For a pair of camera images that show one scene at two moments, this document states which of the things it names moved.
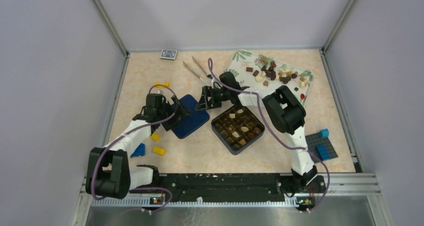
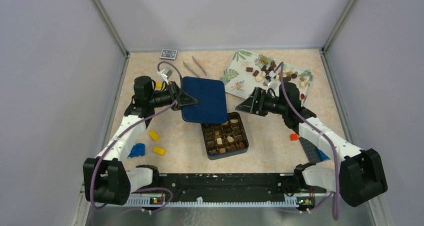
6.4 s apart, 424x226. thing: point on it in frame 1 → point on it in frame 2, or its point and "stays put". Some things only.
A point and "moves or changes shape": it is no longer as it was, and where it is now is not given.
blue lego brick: [323, 152] stays put
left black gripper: [180, 109] → [178, 97]
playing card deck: [169, 54] stays put
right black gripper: [204, 104] → [250, 105]
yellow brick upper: [155, 137] stays put
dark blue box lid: [189, 123] → [211, 94]
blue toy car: [140, 150] stays put
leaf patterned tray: [263, 75] stays put
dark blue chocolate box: [237, 128] moves or changes shape
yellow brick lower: [159, 150] stays put
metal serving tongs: [208, 76] stays put
